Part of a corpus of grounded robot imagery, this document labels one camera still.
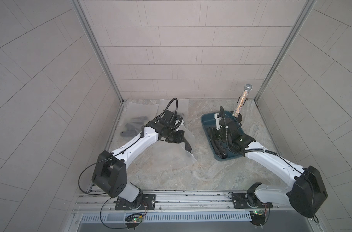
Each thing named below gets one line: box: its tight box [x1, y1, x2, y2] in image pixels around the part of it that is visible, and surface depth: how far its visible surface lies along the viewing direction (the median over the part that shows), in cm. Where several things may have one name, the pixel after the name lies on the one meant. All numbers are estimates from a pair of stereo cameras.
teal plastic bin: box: [201, 110, 249, 162], surface depth 61 cm
